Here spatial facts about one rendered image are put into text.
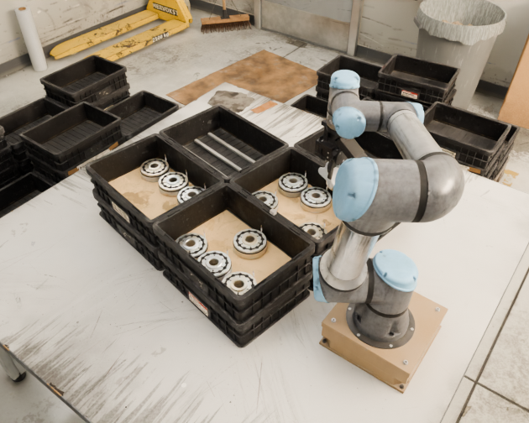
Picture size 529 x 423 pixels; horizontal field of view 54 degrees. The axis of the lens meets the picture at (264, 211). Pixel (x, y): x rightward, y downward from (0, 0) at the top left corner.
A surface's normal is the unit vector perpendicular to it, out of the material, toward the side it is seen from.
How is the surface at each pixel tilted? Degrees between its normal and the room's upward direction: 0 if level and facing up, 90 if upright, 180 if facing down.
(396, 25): 90
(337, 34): 90
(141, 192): 0
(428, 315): 3
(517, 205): 0
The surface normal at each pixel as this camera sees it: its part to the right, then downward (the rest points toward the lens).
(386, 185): 0.04, -0.14
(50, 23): 0.80, 0.40
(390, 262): 0.17, -0.74
